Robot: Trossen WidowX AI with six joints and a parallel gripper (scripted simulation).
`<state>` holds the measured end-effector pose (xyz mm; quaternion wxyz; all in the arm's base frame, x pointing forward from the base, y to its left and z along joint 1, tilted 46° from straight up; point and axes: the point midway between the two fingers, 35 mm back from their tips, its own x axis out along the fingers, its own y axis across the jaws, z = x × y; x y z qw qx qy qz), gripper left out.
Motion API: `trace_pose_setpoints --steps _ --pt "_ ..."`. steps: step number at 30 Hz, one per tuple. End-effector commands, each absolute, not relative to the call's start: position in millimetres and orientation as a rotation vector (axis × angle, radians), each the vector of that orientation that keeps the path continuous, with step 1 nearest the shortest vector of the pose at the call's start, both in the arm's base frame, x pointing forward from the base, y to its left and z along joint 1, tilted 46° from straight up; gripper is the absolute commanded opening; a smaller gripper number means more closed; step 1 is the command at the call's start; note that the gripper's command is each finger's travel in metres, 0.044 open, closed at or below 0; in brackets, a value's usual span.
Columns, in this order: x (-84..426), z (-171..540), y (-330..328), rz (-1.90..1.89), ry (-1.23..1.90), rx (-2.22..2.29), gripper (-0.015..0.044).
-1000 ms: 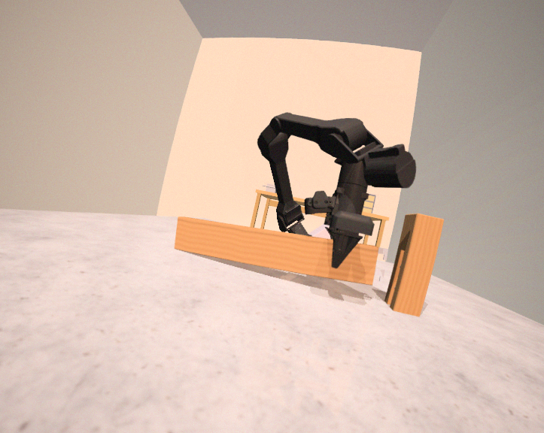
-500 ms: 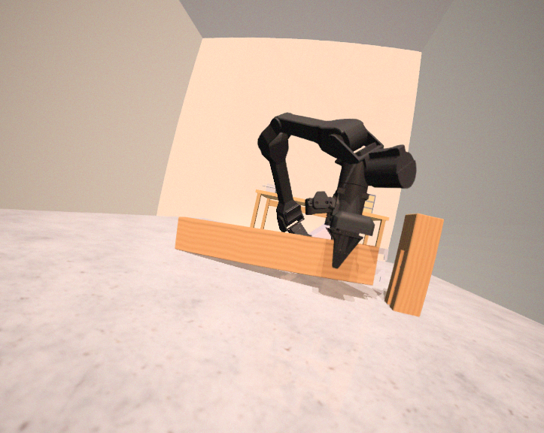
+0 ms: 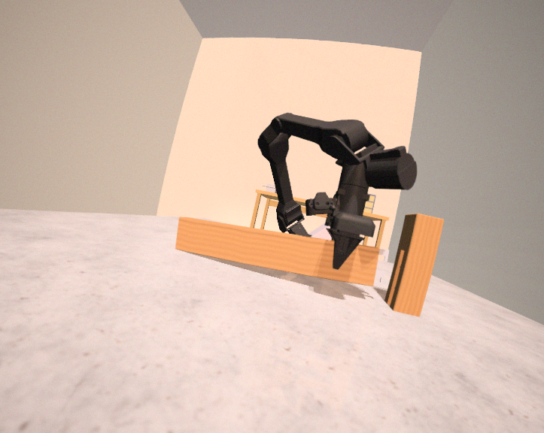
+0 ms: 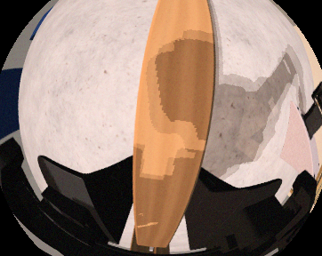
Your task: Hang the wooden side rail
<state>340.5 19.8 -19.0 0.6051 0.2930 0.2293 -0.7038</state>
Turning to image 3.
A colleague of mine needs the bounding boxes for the orange wooden plank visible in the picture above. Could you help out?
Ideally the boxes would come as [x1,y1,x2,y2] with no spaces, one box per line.
[175,217,389,286]

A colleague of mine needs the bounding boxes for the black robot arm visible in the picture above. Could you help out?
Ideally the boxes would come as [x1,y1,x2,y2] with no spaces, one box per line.
[257,112,418,237]

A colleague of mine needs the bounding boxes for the wooden post with vertical slot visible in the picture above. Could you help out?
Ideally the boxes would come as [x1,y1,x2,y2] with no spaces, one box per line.
[384,213,444,316]

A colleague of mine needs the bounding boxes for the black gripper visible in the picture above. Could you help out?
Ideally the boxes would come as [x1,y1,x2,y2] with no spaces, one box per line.
[324,184,376,269]

